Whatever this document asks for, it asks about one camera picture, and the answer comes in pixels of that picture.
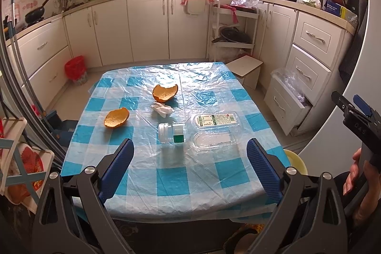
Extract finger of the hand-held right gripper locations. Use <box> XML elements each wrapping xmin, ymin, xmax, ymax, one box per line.
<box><xmin>331</xmin><ymin>90</ymin><xmax>356</xmax><ymax>120</ymax></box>
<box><xmin>353</xmin><ymin>95</ymin><xmax>374</xmax><ymax>118</ymax></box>

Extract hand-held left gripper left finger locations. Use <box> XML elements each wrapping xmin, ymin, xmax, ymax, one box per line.
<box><xmin>31</xmin><ymin>138</ymin><xmax>135</xmax><ymax>254</ymax></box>

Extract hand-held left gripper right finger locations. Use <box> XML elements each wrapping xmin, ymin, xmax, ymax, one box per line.
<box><xmin>246</xmin><ymin>138</ymin><xmax>350</xmax><ymax>254</ymax></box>

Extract yellow plastic bucket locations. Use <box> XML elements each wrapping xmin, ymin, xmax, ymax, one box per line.
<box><xmin>283</xmin><ymin>149</ymin><xmax>307</xmax><ymax>175</ymax></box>

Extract orange peel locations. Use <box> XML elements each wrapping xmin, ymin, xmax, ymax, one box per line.
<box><xmin>104</xmin><ymin>108</ymin><xmax>130</xmax><ymax>129</ymax></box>
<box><xmin>153</xmin><ymin>84</ymin><xmax>179</xmax><ymax>103</ymax></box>

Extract clear plastic container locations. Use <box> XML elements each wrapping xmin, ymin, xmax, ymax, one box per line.
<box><xmin>193</xmin><ymin>131</ymin><xmax>239</xmax><ymax>150</ymax></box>

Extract small clear jar green label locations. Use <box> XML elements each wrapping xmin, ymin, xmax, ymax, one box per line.
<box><xmin>158</xmin><ymin>122</ymin><xmax>185</xmax><ymax>144</ymax></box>

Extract clear labelled plastic bottle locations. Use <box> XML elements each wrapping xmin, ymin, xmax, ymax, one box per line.
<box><xmin>190</xmin><ymin>112</ymin><xmax>239</xmax><ymax>129</ymax></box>

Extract white tissue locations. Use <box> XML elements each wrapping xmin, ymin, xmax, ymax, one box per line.
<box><xmin>151</xmin><ymin>102</ymin><xmax>175</xmax><ymax>118</ymax></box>

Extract person's right hand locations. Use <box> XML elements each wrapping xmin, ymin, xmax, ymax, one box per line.
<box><xmin>343</xmin><ymin>148</ymin><xmax>381</xmax><ymax>225</ymax></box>

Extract medium white drawer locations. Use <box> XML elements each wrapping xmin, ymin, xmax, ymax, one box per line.
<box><xmin>286</xmin><ymin>44</ymin><xmax>332</xmax><ymax>100</ymax></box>

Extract clear crumpled plastic bag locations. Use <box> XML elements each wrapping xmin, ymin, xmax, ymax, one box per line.
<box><xmin>271</xmin><ymin>67</ymin><xmax>306</xmax><ymax>103</ymax></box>

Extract blue checked plastic tablecloth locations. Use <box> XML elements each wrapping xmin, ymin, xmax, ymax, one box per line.
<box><xmin>61</xmin><ymin>62</ymin><xmax>294</xmax><ymax>220</ymax></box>

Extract dark striped cloth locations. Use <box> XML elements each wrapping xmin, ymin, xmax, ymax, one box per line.
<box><xmin>339</xmin><ymin>0</ymin><xmax>370</xmax><ymax>83</ymax></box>

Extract open white drawer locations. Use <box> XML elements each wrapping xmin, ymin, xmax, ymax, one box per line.
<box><xmin>263</xmin><ymin>75</ymin><xmax>313</xmax><ymax>136</ymax></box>

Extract large white drawer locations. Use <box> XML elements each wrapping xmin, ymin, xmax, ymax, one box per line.
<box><xmin>293</xmin><ymin>11</ymin><xmax>346</xmax><ymax>67</ymax></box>

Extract dark blue stool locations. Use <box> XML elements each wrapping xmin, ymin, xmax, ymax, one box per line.
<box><xmin>45</xmin><ymin>110</ymin><xmax>79</xmax><ymax>138</ymax></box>

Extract blue box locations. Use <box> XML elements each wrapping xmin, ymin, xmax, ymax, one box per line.
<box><xmin>324</xmin><ymin>0</ymin><xmax>349</xmax><ymax>16</ymax></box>

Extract white wooden stool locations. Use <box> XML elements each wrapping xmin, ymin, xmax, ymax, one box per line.
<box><xmin>226</xmin><ymin>55</ymin><xmax>264</xmax><ymax>90</ymax></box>

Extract floor bin with red bag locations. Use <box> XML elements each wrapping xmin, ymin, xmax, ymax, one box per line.
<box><xmin>65</xmin><ymin>55</ymin><xmax>88</xmax><ymax>86</ymax></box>

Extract white storage rack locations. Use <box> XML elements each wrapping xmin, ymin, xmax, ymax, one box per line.
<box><xmin>208</xmin><ymin>0</ymin><xmax>259</xmax><ymax>62</ymax></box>

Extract black frying pan with lid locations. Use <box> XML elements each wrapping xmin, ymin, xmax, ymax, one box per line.
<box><xmin>212</xmin><ymin>26</ymin><xmax>251</xmax><ymax>44</ymax></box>

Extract red cloth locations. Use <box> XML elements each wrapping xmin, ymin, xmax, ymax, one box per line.
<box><xmin>222</xmin><ymin>4</ymin><xmax>240</xmax><ymax>25</ymax></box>

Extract white kitchen cabinets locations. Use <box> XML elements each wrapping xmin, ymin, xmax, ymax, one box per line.
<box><xmin>6</xmin><ymin>0</ymin><xmax>298</xmax><ymax>112</ymax></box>

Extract hanging bin with red bag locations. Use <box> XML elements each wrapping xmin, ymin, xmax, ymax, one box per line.
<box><xmin>180</xmin><ymin>0</ymin><xmax>214</xmax><ymax>16</ymax></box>

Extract black wok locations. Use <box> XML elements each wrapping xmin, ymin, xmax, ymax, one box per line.
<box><xmin>25</xmin><ymin>0</ymin><xmax>52</xmax><ymax>24</ymax></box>

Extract white frame with blue bars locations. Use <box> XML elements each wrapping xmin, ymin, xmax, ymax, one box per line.
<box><xmin>0</xmin><ymin>117</ymin><xmax>55</xmax><ymax>207</ymax></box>

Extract grey metal frame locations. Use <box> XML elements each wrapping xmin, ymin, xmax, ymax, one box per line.
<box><xmin>0</xmin><ymin>0</ymin><xmax>67</xmax><ymax>165</ymax></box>

